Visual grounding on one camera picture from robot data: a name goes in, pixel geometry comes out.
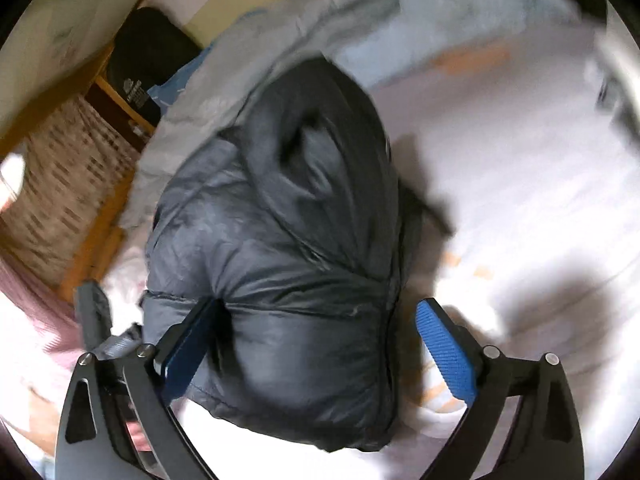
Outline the white pink bed sheet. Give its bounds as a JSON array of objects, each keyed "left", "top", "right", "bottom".
[{"left": 1, "top": 25, "right": 639, "bottom": 479}]

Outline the patchwork pale quilt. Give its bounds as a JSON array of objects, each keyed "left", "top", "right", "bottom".
[{"left": 1, "top": 0, "right": 138, "bottom": 128}]

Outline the red striped cloth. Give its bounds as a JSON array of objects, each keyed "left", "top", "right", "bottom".
[{"left": 1, "top": 249, "right": 84, "bottom": 370}]

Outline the orange wooden bed frame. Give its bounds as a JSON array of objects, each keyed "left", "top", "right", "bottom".
[{"left": 1, "top": 47, "right": 144, "bottom": 302}]

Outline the black puffer jacket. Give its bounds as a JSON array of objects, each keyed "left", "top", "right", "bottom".
[{"left": 139, "top": 54, "right": 452, "bottom": 453}]

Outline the checkered beige cushion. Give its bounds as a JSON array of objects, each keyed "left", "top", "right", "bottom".
[{"left": 1, "top": 96, "right": 139, "bottom": 287}]

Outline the light blue duvet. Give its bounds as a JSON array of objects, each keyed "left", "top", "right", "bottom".
[{"left": 119, "top": 0, "right": 582, "bottom": 231}]

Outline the black bag with logo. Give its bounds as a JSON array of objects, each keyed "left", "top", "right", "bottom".
[{"left": 105, "top": 6, "right": 202, "bottom": 126}]

